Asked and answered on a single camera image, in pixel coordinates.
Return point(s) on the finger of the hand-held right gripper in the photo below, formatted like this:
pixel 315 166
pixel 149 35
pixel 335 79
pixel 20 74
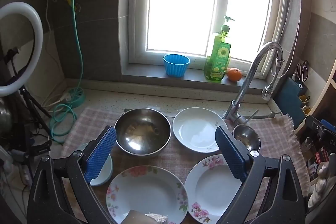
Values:
pixel 326 125

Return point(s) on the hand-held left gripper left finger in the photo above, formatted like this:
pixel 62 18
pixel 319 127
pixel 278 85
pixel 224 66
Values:
pixel 101 154

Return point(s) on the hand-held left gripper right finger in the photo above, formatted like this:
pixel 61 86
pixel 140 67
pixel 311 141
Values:
pixel 232 158

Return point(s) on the light blue ceramic bowl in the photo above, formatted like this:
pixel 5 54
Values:
pixel 103 175

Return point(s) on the small red steel bowl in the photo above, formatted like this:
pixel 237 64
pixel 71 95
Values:
pixel 248 137

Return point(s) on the pink floral white plate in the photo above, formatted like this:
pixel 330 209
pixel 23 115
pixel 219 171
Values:
pixel 147 192
pixel 212 187

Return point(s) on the large stainless steel bowl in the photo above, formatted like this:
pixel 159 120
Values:
pixel 141 132

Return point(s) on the grey leaf print white plate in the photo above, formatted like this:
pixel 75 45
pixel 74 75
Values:
pixel 194 129

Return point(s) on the person's right hand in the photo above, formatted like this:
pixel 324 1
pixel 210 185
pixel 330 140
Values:
pixel 324 184

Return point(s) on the red printed box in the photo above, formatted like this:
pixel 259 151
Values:
pixel 320 157

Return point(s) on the clear glass cup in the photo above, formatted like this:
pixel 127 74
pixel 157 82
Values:
pixel 307 146

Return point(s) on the dark blue knife holder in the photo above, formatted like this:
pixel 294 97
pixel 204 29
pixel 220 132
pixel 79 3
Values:
pixel 288 100

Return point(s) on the pink checked cloth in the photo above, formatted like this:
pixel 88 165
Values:
pixel 181 159

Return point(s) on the small grey metal spout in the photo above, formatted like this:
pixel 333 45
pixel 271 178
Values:
pixel 274 114

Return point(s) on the black clamp gadget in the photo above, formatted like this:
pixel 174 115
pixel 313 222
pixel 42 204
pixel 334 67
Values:
pixel 40 149

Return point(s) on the teal power strip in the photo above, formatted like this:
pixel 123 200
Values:
pixel 77 98

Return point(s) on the white power strip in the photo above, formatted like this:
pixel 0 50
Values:
pixel 23 172

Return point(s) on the orange fruit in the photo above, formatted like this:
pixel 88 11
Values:
pixel 234 75

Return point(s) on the black tripod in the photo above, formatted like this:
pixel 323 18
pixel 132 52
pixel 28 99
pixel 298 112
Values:
pixel 29 98

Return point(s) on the chrome kitchen faucet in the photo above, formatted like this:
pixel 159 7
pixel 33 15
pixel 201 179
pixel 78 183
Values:
pixel 252 66

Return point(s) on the green dish soap bottle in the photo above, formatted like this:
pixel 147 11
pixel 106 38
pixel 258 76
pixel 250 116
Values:
pixel 218 61

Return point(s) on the blue silicone cup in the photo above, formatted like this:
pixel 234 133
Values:
pixel 176 66

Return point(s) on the white framed window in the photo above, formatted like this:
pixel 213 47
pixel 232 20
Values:
pixel 183 3

